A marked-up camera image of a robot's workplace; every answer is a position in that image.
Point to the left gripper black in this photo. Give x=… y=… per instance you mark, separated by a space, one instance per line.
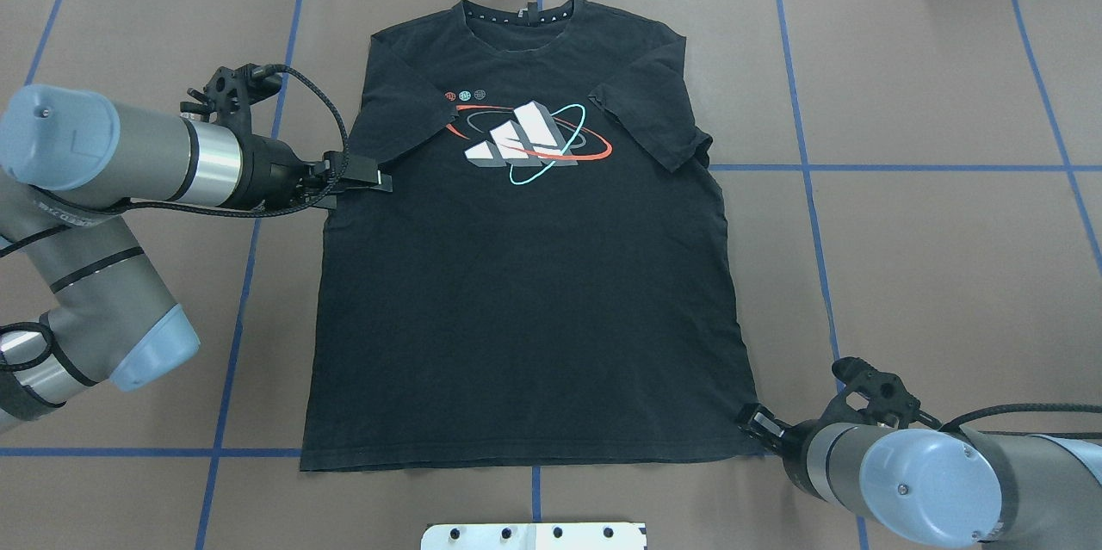
x=271 y=174

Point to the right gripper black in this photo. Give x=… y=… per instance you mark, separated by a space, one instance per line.
x=797 y=449

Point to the black t-shirt with logo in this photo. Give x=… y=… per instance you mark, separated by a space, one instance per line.
x=548 y=282

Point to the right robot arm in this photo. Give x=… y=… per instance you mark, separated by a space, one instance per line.
x=954 y=489

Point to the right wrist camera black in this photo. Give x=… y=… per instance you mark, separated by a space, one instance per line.
x=874 y=397

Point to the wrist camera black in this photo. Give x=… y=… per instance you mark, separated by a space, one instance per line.
x=874 y=397
x=226 y=100

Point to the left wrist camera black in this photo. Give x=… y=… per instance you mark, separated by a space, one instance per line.
x=226 y=100

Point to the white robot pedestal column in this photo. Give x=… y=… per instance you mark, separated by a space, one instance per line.
x=537 y=535

